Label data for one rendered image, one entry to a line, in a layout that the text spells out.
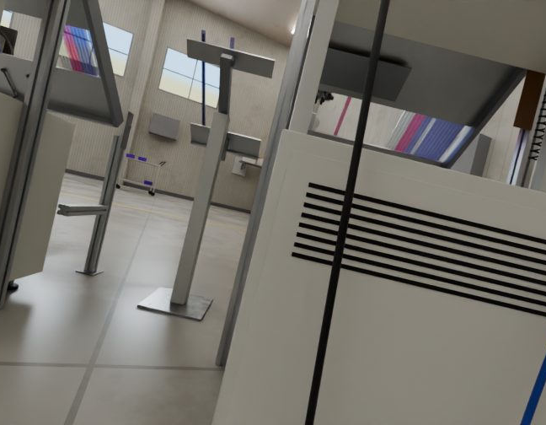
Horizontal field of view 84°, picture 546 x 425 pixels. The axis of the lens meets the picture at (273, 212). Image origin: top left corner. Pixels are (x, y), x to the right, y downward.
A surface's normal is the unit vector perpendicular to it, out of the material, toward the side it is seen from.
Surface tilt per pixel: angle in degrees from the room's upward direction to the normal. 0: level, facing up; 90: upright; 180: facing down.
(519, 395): 90
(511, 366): 90
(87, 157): 90
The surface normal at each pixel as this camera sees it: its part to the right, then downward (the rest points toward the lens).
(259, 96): 0.34, 0.11
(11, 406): 0.23, -0.97
